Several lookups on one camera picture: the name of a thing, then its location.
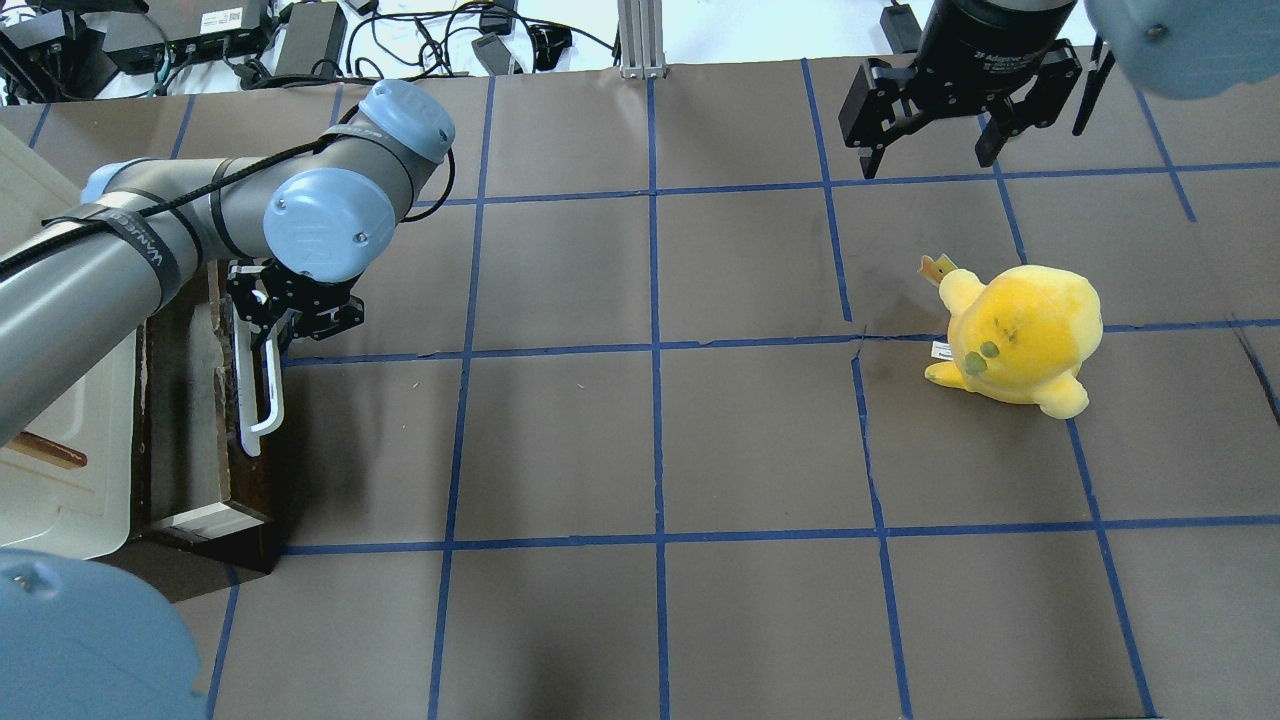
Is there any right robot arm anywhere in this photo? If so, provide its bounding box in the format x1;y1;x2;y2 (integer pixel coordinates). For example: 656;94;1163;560
838;1;1279;179

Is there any aluminium frame post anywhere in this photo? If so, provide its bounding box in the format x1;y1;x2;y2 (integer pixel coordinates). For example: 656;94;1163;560
617;1;668;79

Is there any dark wooden drawer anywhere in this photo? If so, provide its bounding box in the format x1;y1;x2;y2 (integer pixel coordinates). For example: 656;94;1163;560
102;263;283;602

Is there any white plastic storage box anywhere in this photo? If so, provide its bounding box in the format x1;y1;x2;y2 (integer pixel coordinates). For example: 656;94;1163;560
1;128;138;559

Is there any white drawer handle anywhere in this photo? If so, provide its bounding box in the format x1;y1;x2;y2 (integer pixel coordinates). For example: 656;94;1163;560
232;315;285;457

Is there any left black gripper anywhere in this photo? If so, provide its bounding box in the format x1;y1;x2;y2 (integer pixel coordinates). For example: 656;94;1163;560
227;259;366;354

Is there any yellow plush toy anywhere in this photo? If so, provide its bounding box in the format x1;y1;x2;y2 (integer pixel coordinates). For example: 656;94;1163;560
919;255;1105;420

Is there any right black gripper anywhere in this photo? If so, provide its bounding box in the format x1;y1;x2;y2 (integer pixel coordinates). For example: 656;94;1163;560
838;1;1082;181

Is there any black power adapter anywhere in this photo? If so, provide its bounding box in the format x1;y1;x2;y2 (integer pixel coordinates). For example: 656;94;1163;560
273;1;347;78

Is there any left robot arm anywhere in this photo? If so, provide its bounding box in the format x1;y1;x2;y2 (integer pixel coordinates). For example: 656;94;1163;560
3;79;456;719

